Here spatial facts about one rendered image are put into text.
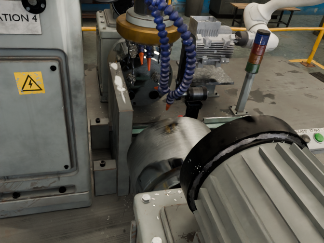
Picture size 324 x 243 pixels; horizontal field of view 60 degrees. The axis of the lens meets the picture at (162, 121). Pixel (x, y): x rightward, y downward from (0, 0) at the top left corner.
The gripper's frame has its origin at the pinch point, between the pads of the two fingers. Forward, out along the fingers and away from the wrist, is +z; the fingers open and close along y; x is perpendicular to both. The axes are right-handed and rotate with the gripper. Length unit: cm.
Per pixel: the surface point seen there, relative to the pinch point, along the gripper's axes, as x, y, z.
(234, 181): -14, 107, 53
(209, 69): 19.8, -3.1, -8.3
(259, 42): -6.2, 24.3, -11.0
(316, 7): 26, -466, -542
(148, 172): 8, 84, 52
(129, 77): 12, 31, 45
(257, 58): 0.6, 25.1, -13.1
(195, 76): 21.2, 4.5, 3.0
